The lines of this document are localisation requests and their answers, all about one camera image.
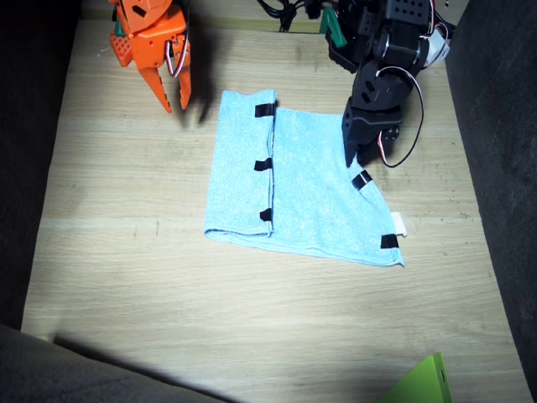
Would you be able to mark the light blue towel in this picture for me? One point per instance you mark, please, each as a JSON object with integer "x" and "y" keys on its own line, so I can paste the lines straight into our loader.
{"x": 310, "y": 189}

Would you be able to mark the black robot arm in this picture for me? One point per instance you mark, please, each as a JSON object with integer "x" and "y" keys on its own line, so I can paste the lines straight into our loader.
{"x": 398, "y": 46}

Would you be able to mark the green table clamp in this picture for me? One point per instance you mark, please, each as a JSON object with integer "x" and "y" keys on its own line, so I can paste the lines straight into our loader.
{"x": 118, "y": 28}
{"x": 333, "y": 27}

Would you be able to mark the white plastic block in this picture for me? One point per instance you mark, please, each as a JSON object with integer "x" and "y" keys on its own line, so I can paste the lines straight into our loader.
{"x": 440, "y": 46}

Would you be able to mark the dark grey foam panel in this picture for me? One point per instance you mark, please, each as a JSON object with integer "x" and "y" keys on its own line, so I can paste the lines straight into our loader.
{"x": 25, "y": 168}
{"x": 63, "y": 373}
{"x": 503, "y": 189}

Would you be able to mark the lime green plastic wedge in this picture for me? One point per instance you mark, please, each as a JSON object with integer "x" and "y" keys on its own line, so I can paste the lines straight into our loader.
{"x": 423, "y": 382}

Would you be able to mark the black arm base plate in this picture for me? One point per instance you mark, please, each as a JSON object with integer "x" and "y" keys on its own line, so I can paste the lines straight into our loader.
{"x": 342, "y": 56}

